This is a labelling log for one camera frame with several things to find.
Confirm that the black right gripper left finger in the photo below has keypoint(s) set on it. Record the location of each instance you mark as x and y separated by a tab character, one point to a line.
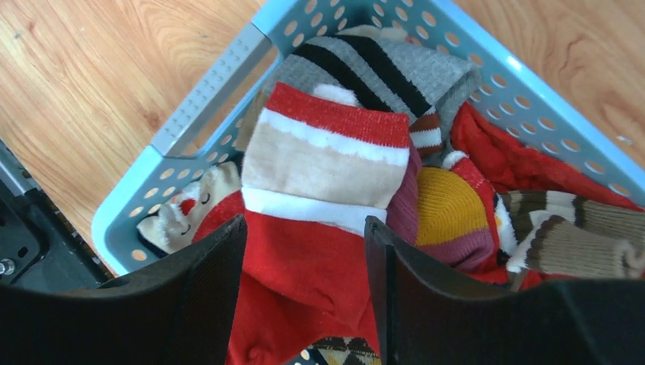
177	310

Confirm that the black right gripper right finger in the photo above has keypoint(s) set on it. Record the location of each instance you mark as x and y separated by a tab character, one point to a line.
429	313

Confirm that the red beige christmas sock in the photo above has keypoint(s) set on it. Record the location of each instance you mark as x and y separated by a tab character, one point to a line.
313	171

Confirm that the yellow maroon sock in basket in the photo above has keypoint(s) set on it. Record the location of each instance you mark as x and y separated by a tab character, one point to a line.
440	214

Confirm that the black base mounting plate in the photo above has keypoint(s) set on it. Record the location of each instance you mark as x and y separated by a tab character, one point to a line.
40	250

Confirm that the brown beige striped sock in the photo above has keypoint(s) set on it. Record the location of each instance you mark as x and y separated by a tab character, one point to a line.
558	233

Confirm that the grey black-striped sock in basket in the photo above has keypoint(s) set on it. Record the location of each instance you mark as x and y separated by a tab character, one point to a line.
385	75

